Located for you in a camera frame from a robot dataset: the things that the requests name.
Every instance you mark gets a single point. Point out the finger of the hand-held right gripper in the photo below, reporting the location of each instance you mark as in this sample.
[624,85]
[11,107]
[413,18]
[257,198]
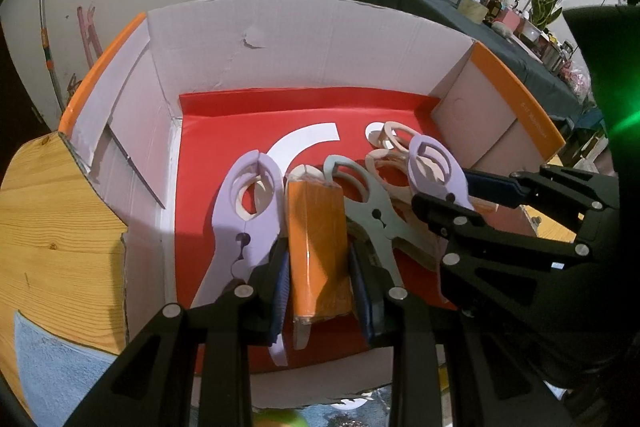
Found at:
[492,189]
[470,232]

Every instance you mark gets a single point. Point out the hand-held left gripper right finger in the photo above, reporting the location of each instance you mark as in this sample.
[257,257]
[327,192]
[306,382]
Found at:
[362,297]

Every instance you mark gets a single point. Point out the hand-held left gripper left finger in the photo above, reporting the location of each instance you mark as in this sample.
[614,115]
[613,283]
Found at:
[280,292]

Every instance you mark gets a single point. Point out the orange packet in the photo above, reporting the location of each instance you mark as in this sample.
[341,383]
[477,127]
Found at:
[320,247]

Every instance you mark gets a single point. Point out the cardboard box with red bottom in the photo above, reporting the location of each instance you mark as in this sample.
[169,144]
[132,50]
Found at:
[300,47]

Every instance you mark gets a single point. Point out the large purple clip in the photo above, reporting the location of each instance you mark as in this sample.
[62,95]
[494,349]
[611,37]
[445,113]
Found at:
[227,257]

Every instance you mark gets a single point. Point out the grey-green clip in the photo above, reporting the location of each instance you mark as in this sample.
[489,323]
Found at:
[372,217]

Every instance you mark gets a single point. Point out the beige clip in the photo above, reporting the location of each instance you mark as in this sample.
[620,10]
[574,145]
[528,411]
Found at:
[387,172]
[397,128]

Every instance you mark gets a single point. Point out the table with dark cloth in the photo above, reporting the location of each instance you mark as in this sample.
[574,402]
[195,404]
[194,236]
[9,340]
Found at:
[450,22]

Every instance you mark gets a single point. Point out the snake plant in pot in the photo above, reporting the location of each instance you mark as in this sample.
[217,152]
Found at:
[545,4]

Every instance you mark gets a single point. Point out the blue towel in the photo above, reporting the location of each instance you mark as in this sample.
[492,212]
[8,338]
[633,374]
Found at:
[55,367]

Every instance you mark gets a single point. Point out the pink wall sticker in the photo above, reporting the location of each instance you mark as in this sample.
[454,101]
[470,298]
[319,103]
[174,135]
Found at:
[89,37]

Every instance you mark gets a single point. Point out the orange and white wall stick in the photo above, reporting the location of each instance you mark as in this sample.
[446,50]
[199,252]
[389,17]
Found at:
[46,37]

